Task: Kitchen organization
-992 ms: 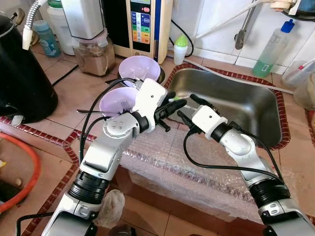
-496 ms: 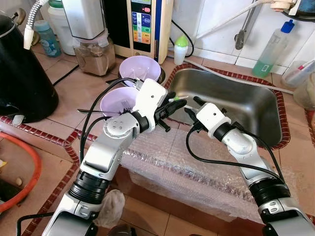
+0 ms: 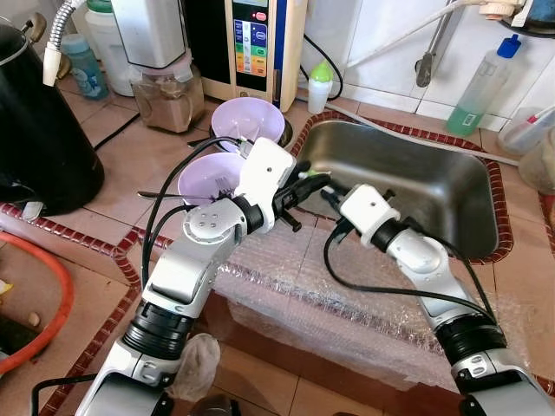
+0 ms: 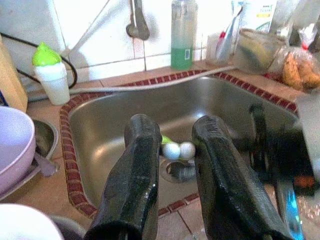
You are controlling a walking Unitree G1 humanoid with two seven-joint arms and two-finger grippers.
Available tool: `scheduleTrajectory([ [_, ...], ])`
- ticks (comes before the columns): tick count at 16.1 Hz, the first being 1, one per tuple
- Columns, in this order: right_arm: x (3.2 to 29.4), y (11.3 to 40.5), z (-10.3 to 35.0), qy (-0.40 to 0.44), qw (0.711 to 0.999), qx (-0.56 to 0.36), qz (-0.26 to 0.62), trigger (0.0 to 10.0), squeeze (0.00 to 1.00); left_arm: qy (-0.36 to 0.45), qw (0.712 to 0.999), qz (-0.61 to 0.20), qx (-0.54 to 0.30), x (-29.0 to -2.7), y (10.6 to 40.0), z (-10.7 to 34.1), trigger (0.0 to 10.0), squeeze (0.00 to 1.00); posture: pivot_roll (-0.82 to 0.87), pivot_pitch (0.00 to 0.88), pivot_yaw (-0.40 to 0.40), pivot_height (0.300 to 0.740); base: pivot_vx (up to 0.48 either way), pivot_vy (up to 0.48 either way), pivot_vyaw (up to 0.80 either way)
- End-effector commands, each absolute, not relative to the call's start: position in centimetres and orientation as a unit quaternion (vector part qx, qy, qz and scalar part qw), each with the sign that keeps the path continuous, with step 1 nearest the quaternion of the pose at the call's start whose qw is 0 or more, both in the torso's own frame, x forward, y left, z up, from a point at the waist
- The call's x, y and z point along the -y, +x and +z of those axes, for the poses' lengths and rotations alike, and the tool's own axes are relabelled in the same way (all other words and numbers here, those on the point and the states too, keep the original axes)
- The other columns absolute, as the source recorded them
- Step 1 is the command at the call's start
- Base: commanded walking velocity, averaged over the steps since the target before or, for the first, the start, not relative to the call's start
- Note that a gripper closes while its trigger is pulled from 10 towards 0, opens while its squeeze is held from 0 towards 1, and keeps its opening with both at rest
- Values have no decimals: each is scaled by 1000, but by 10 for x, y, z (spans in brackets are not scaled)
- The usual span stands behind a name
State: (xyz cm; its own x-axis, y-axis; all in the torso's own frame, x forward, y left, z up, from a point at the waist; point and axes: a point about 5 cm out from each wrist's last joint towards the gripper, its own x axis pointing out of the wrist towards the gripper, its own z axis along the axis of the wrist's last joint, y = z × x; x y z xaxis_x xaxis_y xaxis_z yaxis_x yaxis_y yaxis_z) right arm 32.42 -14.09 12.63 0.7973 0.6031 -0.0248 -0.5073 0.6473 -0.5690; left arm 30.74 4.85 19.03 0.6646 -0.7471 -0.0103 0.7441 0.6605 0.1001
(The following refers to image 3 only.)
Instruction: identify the flexible metal hose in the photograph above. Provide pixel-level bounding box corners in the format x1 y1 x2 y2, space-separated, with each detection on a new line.
43 0 88 88

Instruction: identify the blender with brown powder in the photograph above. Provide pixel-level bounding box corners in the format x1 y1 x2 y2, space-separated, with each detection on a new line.
111 0 206 133

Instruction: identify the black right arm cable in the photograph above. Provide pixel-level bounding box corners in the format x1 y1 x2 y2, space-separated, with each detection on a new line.
323 227 500 326

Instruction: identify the small purple plastic bowl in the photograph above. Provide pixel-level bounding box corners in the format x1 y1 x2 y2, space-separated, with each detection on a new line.
178 153 248 206

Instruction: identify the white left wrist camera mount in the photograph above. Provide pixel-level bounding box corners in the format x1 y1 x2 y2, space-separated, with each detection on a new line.
234 137 298 211

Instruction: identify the black pan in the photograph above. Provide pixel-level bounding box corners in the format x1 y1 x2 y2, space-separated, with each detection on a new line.
520 0 555 36

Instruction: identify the large purple plastic bowl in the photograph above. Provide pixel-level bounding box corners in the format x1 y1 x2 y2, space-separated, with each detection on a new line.
211 97 287 148

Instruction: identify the white plastic container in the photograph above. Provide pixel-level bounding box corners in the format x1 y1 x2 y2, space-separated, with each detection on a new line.
85 0 135 96

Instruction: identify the white green plastic spoon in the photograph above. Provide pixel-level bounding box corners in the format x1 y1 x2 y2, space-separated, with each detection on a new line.
299 167 343 190

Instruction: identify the blue plastic bottle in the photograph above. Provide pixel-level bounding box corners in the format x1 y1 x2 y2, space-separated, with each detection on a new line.
62 33 109 101

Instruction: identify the cream water ionizer appliance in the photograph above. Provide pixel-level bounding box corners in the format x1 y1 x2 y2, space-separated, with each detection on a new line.
184 0 309 112

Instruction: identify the blue-capped green dish soap bottle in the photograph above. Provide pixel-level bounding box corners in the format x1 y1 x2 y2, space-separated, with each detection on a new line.
447 35 523 136

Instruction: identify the black kettle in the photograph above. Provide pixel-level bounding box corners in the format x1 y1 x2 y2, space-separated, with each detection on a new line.
0 24 105 218

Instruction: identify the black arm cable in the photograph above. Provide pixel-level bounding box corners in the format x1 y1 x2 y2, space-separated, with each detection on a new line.
139 136 261 291
323 227 500 326

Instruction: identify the grey robot left foot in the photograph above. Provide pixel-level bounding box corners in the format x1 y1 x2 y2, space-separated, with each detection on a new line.
189 394 244 416

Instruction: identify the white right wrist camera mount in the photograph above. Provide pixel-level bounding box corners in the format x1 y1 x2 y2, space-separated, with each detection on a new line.
338 184 402 248

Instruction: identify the small white green-capped bottle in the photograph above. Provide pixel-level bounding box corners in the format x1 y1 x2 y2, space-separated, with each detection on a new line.
308 61 335 114

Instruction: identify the crumpled clear plastic bag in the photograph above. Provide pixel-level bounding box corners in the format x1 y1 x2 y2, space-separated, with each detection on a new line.
169 334 222 402

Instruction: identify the white water pipe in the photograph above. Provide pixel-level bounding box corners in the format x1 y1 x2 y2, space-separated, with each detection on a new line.
347 0 513 70

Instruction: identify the clear plastic container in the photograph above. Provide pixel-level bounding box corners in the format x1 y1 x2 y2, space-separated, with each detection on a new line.
499 106 555 157

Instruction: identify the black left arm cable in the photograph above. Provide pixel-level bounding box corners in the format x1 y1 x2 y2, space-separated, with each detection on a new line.
139 136 261 291

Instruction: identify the black power cord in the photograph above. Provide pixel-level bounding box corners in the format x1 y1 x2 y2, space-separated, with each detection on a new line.
302 33 345 98

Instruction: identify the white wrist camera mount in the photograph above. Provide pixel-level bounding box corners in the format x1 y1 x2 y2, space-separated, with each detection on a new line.
234 137 298 211
338 184 402 248

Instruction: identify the stainless steel sink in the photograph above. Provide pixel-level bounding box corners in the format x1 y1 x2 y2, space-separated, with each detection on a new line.
295 120 500 259

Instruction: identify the yellowish lidded jar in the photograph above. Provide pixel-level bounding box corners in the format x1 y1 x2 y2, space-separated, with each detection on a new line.
519 130 555 196

